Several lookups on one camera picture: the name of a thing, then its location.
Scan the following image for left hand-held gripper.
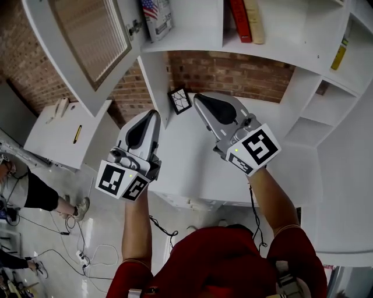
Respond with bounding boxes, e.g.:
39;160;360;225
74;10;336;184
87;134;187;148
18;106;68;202
95;109;163;202

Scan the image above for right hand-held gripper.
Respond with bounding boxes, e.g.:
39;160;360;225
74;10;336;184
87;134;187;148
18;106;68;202
193;92;283;177

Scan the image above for glass cabinet door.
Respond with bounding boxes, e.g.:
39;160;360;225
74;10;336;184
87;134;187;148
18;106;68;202
21;0;141;118

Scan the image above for person's right forearm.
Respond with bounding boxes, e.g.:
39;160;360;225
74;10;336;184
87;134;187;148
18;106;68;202
247;166;301;239

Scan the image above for person's left forearm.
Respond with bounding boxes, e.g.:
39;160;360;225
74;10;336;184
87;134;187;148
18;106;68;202
121;191;154;270

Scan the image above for white desk hutch shelving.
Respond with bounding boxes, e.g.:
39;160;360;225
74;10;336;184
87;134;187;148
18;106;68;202
136;0;373;149

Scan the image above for white telephone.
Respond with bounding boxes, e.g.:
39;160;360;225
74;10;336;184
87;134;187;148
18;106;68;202
45;97;70;125

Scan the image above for red book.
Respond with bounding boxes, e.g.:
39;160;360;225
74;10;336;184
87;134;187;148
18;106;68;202
228;0;253;44

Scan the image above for flag print box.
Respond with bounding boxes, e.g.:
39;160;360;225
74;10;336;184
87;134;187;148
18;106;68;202
140;0;175;44

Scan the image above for beige book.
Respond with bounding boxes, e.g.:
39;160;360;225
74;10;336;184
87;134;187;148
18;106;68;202
243;0;266;45

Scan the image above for person's red shirt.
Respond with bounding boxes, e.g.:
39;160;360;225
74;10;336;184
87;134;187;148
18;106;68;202
105;223;329;298

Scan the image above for yellow book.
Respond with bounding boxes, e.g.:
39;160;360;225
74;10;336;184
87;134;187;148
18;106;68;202
330;35;350;71

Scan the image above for white power strip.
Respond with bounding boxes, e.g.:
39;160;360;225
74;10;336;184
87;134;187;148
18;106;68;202
75;250;91;267

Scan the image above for wooden chair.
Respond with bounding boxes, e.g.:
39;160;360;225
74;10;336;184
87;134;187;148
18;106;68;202
0;279;40;298

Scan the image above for black picture frame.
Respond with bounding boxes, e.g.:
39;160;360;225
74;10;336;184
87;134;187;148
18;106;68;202
167;88;193;116

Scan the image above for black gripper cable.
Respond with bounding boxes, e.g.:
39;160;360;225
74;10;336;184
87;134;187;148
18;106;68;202
247;183;268;250
148;214;179;264

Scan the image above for white floor cable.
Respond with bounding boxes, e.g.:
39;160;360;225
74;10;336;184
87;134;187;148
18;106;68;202
83;243;119;293

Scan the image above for black floor cable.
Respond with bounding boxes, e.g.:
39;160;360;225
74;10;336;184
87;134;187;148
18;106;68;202
17;214;114;280

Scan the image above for harness strap buckle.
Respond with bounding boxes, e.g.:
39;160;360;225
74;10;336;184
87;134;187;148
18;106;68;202
128;286;160;298

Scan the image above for grey harness strap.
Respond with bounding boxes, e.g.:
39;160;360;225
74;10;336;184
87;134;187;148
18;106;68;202
273;260;311;298

